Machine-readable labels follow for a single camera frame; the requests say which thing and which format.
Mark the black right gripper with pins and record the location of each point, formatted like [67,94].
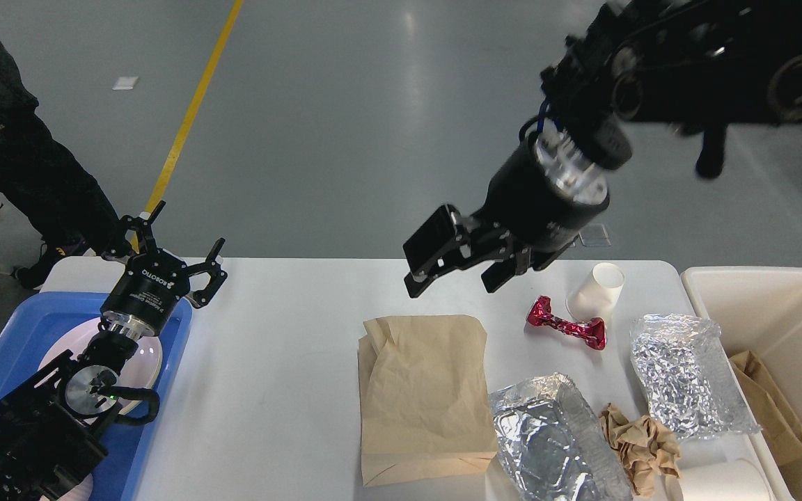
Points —
[535,206]

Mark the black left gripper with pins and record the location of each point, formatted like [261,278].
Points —
[154,280]

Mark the brown paper bag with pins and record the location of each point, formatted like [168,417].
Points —
[423,399]

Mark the foil sheet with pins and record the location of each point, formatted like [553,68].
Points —
[686,378]

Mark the brown paper ball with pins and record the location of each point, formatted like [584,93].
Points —
[646,449]

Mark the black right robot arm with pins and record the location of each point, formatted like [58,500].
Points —
[701,65]

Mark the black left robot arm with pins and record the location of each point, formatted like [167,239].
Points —
[112,346]

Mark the floor socket plates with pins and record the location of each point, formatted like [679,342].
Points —
[595,235]

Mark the white paper cup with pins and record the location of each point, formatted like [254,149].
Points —
[598,293]

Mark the red foil wrapper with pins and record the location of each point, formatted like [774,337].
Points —
[592,331]

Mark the blue plastic tray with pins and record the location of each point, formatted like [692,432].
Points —
[31,330]

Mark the white floor label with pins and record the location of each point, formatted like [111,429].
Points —
[125,83]

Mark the person in black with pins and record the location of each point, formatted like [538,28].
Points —
[45,182]

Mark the beige waste bin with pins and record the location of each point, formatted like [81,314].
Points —
[759,309]

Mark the brown paper in bin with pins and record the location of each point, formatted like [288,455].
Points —
[781,426]

